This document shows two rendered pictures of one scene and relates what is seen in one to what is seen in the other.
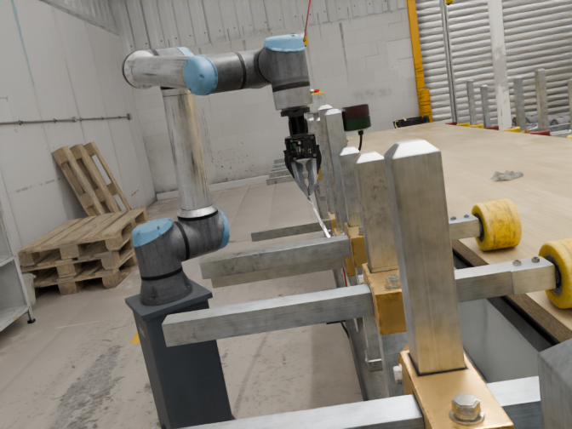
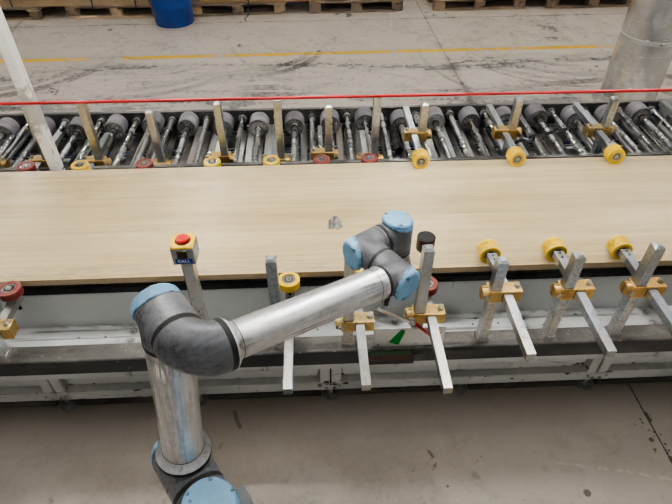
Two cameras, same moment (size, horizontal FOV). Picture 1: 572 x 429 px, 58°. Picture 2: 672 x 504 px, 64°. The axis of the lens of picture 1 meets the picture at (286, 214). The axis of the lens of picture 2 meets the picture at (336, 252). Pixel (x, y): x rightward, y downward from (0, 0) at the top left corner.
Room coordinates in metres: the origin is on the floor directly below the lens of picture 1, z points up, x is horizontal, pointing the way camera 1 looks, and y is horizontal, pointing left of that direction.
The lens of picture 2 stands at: (1.54, 1.10, 2.28)
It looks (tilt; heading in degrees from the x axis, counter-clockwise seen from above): 42 degrees down; 265
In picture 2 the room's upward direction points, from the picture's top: straight up
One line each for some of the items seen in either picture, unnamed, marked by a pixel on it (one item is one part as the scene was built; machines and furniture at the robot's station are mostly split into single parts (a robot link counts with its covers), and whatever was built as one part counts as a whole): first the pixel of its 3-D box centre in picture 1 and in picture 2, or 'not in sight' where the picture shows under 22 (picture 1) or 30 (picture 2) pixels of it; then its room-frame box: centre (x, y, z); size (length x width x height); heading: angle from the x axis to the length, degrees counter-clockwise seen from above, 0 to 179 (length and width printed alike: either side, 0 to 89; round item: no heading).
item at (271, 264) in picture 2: (333, 192); (276, 308); (1.63, -0.16, 0.90); 0.04 x 0.04 x 0.48; 87
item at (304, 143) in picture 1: (299, 134); not in sight; (1.25, -0.06, 1.12); 0.09 x 0.08 x 0.12; 177
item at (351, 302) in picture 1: (368, 298); (579, 294); (0.59, -0.08, 0.95); 0.50 x 0.04 x 0.04; 87
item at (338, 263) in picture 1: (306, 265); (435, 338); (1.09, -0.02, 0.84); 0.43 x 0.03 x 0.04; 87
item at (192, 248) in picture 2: (316, 104); (185, 249); (1.89, -0.17, 1.18); 0.07 x 0.07 x 0.08; 87
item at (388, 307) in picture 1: (389, 290); (571, 289); (0.61, -0.11, 0.95); 0.14 x 0.06 x 0.05; 177
